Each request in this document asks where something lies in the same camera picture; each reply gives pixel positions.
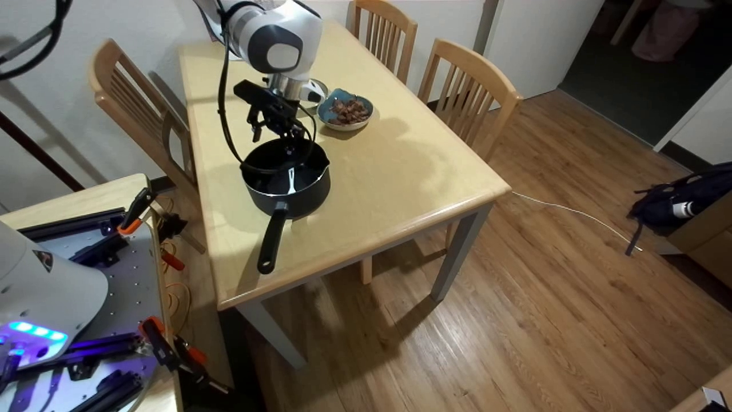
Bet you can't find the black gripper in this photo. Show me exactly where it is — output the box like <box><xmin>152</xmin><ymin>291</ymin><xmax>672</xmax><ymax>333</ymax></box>
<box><xmin>234</xmin><ymin>79</ymin><xmax>316</xmax><ymax>142</ymax></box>

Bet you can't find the black saucepan with handle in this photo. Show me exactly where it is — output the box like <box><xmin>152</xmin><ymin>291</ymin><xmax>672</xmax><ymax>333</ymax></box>
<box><xmin>241</xmin><ymin>138</ymin><xmax>329</xmax><ymax>274</ymax></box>

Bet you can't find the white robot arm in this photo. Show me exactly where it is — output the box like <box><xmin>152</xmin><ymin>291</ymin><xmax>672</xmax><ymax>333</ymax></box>
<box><xmin>195</xmin><ymin>0</ymin><xmax>326</xmax><ymax>138</ymax></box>

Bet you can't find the silver measuring spoon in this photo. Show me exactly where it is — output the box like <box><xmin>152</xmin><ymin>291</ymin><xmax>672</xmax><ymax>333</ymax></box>
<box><xmin>288</xmin><ymin>166</ymin><xmax>298</xmax><ymax>194</ymax></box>

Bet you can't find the teal plate with food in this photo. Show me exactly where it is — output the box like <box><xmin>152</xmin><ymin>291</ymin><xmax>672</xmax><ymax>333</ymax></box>
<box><xmin>316</xmin><ymin>88</ymin><xmax>373</xmax><ymax>130</ymax></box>

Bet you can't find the wooden chair far left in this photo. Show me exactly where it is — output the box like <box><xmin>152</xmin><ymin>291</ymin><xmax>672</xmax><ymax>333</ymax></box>
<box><xmin>348</xmin><ymin>0</ymin><xmax>418</xmax><ymax>79</ymax></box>

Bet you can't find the wooden dining chair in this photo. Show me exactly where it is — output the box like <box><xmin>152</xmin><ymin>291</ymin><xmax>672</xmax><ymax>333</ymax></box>
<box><xmin>91</xmin><ymin>39</ymin><xmax>200</xmax><ymax>194</ymax></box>

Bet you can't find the wooden chair far right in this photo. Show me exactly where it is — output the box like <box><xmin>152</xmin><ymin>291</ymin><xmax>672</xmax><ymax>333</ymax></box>
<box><xmin>418</xmin><ymin>39</ymin><xmax>521</xmax><ymax>159</ymax></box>

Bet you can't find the black backpack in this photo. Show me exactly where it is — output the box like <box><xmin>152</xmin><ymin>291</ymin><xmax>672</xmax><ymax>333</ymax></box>
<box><xmin>626</xmin><ymin>163</ymin><xmax>732</xmax><ymax>257</ymax></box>

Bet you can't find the white floor cable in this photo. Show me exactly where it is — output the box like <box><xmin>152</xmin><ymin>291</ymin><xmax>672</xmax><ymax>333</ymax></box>
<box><xmin>507</xmin><ymin>187</ymin><xmax>648</xmax><ymax>253</ymax></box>

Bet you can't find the robot base mount table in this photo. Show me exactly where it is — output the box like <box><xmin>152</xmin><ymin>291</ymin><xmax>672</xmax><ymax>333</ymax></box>
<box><xmin>0</xmin><ymin>171</ymin><xmax>239</xmax><ymax>412</ymax></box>

